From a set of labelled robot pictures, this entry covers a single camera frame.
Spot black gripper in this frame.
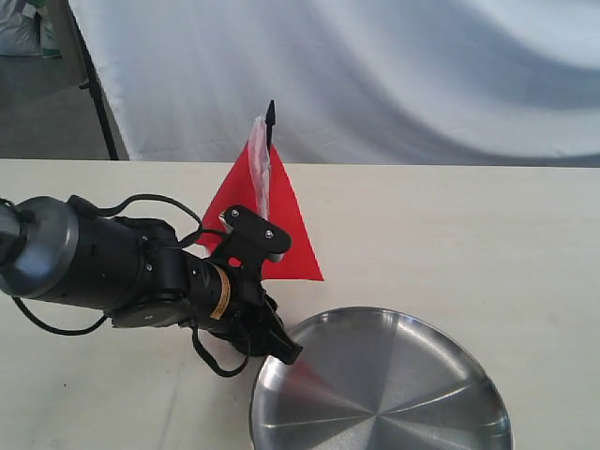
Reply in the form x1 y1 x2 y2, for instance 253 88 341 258
205 276 303 365

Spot red flag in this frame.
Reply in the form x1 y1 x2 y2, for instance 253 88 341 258
202 101 323 281

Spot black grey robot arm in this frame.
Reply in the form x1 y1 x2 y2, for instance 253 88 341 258
1 196 302 378

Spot round stainless steel plate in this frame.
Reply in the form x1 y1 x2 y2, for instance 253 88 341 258
249 307 514 449

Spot white backdrop cloth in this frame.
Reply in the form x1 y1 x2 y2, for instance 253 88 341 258
71 1 599 167

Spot black backdrop stand pole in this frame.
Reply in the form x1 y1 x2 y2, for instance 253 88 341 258
66 1 119 161

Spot white sack in background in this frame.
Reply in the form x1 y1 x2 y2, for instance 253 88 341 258
1 0 61 58

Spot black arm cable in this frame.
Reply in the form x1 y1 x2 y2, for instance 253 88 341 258
8 193 249 378

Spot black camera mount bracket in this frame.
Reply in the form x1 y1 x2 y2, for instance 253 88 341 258
212 205 292 280

